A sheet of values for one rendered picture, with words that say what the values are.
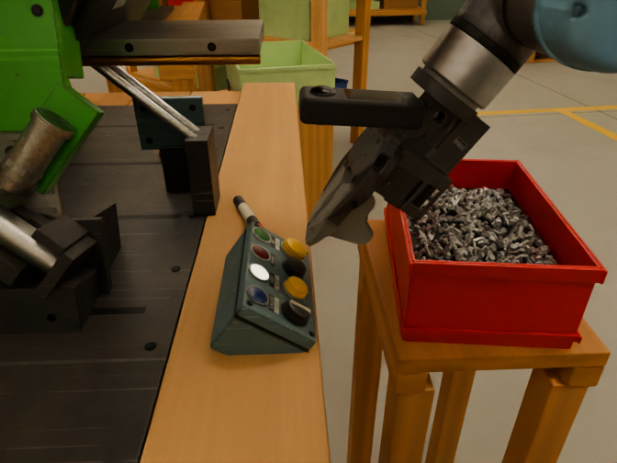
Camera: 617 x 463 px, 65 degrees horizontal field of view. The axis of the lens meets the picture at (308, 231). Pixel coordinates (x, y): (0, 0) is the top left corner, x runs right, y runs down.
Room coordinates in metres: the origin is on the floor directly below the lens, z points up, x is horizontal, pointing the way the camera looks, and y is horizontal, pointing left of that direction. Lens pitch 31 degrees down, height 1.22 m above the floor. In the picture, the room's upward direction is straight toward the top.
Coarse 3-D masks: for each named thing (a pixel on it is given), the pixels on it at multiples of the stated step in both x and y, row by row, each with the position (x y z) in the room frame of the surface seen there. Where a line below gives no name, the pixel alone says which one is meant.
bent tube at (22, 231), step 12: (0, 204) 0.41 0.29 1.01; (0, 216) 0.39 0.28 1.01; (12, 216) 0.40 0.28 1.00; (0, 228) 0.38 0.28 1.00; (12, 228) 0.39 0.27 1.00; (24, 228) 0.39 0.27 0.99; (0, 240) 0.38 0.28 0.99; (12, 240) 0.38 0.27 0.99; (24, 240) 0.38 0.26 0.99; (12, 252) 0.38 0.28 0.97; (24, 252) 0.38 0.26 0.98; (36, 252) 0.38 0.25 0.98; (48, 252) 0.38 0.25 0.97; (36, 264) 0.38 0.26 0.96; (48, 264) 0.38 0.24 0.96
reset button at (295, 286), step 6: (288, 282) 0.38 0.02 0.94; (294, 282) 0.38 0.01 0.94; (300, 282) 0.38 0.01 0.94; (288, 288) 0.37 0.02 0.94; (294, 288) 0.37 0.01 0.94; (300, 288) 0.37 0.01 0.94; (306, 288) 0.38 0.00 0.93; (294, 294) 0.37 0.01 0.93; (300, 294) 0.37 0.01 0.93; (306, 294) 0.38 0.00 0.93
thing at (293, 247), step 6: (288, 240) 0.45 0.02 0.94; (294, 240) 0.46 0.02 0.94; (288, 246) 0.44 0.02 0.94; (294, 246) 0.44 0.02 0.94; (300, 246) 0.45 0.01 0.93; (288, 252) 0.44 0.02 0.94; (294, 252) 0.44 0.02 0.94; (300, 252) 0.44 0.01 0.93; (306, 252) 0.45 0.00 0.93; (300, 258) 0.44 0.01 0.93
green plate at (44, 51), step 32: (0, 0) 0.47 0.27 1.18; (32, 0) 0.47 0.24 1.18; (0, 32) 0.46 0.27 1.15; (32, 32) 0.46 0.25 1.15; (64, 32) 0.51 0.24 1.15; (0, 64) 0.45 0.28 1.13; (32, 64) 0.46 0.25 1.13; (64, 64) 0.46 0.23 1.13; (0, 96) 0.45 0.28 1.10; (32, 96) 0.45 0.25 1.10; (0, 128) 0.44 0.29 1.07
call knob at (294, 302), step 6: (288, 300) 0.35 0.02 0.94; (294, 300) 0.35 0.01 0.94; (300, 300) 0.36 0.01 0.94; (288, 306) 0.34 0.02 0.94; (294, 306) 0.34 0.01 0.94; (300, 306) 0.35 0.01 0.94; (306, 306) 0.35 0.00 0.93; (288, 312) 0.34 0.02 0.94; (294, 312) 0.34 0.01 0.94; (300, 312) 0.34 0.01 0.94; (306, 312) 0.34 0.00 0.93; (294, 318) 0.33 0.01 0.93; (300, 318) 0.34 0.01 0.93; (306, 318) 0.34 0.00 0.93
